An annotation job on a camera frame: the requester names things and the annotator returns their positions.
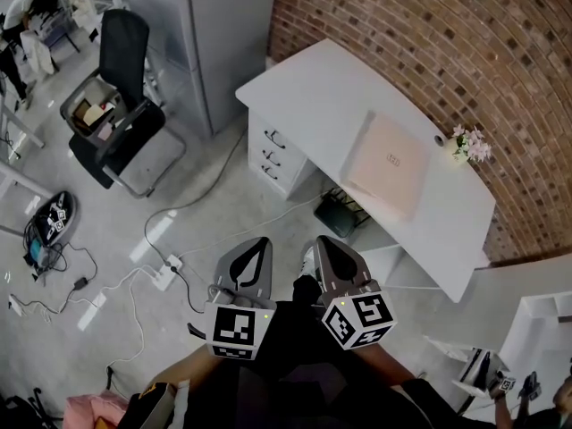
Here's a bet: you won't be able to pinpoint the white shelf unit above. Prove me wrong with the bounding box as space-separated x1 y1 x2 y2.
424 290 572 422

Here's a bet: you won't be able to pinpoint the black mesh office chair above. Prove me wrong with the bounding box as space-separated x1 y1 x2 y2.
68 8 188 199

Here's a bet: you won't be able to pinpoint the black and yellow bag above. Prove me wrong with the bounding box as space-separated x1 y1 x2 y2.
128 379 181 429

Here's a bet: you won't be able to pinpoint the white desk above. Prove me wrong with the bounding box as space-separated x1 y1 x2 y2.
234 38 498 304

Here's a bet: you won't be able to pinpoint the white power strip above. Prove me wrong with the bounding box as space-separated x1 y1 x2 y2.
150 253 185 291

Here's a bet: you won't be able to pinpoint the white floor cable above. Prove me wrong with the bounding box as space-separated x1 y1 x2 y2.
177 193 324 261

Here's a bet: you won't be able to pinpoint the grey bin with papers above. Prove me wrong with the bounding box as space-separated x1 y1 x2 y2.
59 75 149 147

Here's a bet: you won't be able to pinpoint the grey floor cable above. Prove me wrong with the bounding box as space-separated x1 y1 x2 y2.
143 125 249 263

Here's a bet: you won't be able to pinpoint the pink cloth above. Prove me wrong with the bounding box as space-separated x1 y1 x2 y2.
62 390 131 429

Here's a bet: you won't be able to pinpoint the round grey basket with gear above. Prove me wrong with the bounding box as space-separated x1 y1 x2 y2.
22 189 80 248

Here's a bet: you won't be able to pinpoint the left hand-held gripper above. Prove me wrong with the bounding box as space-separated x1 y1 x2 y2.
204 236 276 362

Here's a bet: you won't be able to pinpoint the person's right forearm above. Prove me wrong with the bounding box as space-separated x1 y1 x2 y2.
357 342 417 389

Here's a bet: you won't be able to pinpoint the white bag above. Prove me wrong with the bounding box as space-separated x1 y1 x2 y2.
19 28 55 80

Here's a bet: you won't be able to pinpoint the grey metal cabinet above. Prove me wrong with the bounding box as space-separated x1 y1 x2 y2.
123 0 279 139

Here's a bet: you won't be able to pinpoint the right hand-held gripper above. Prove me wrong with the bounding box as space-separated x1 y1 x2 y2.
312 234 399 351

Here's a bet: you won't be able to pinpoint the pink flowers in white pot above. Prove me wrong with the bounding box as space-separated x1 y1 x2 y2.
448 123 493 165

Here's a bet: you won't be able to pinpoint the pink folder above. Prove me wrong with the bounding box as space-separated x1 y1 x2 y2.
341 110 433 221

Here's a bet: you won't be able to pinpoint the person's white shoe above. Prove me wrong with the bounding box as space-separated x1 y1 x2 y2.
298 245 319 281

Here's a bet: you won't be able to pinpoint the person's left forearm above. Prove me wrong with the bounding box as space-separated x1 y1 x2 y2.
150 345 227 392

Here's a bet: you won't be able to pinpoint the black router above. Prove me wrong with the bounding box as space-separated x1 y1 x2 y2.
313 187 373 240

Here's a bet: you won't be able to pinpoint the white table frame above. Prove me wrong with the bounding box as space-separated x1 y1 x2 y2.
0 71 55 237

